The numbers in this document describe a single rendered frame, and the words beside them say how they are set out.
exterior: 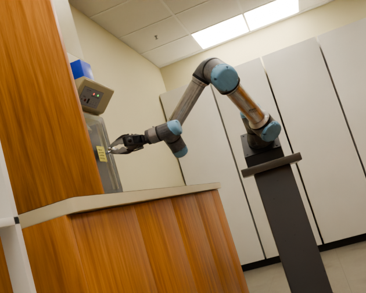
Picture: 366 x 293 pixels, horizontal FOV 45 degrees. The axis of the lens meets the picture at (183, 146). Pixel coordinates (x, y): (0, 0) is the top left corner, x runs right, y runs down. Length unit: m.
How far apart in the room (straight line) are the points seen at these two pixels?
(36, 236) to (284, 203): 1.48
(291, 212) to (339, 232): 2.50
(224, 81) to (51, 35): 0.78
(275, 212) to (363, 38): 3.02
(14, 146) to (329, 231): 3.58
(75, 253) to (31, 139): 0.90
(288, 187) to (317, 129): 2.50
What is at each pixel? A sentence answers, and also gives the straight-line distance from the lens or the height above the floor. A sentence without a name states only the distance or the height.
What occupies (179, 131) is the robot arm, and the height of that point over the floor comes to 1.17.
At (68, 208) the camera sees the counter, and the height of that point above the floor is 0.91.
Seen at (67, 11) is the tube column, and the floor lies 1.97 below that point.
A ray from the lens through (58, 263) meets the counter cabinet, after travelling 1.23.
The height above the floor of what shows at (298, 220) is 0.60.
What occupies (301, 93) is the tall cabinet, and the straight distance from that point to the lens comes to 4.91.
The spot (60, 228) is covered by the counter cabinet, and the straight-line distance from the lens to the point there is 1.21.
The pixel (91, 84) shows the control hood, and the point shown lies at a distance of 2.07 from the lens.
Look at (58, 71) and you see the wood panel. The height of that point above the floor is 1.54.
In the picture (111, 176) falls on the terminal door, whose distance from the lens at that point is 2.14.
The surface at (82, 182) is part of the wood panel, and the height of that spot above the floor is 1.05.
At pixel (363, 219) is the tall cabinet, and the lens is 4.88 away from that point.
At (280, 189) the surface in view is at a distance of 2.40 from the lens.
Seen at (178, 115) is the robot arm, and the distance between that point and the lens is 2.16.
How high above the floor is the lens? 0.82
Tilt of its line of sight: 8 degrees up
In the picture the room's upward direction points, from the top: 17 degrees counter-clockwise
